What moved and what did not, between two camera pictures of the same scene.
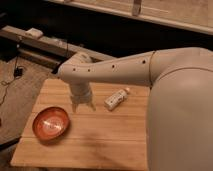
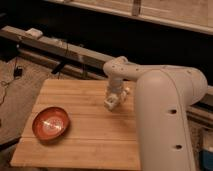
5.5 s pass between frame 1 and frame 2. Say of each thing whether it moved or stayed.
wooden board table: stayed
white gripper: moved
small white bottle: stayed
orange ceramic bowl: stayed
